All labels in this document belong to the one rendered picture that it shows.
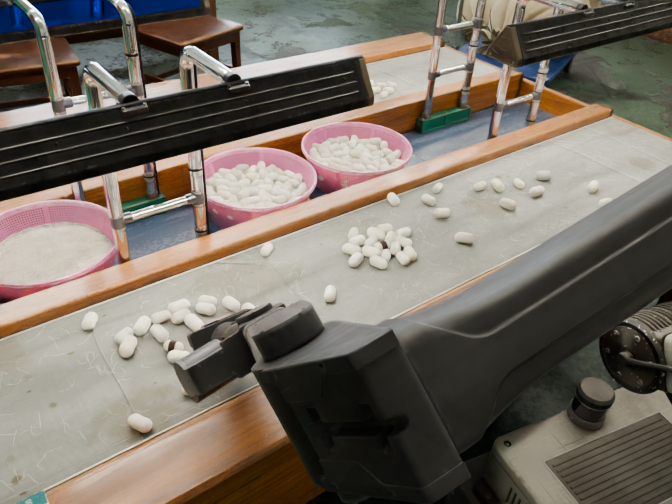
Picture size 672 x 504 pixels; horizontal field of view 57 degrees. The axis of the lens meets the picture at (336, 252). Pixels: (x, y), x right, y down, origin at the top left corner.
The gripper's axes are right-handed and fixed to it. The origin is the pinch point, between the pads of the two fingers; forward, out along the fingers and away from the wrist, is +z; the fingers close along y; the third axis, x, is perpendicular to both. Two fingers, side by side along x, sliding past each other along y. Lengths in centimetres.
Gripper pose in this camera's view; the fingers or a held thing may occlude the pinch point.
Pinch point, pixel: (209, 342)
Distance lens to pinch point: 97.4
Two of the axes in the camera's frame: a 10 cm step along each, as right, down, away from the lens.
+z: -5.0, 1.2, 8.6
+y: -8.0, 3.2, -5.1
